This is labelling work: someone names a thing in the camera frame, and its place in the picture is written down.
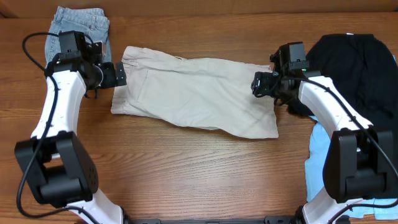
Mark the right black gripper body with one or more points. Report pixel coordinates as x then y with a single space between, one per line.
259 84

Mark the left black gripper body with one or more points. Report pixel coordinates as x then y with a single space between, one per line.
117 74

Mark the beige shorts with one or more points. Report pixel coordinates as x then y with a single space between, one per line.
206 93

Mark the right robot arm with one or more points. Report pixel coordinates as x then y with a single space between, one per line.
358 165

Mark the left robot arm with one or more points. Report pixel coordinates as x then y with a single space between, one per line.
54 162

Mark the folded light blue jeans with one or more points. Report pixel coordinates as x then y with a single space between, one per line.
92 22

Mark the light blue garment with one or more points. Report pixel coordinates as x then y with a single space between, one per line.
317 161

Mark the black garment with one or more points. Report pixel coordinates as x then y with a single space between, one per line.
379 81

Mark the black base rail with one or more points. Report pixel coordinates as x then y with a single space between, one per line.
214 221

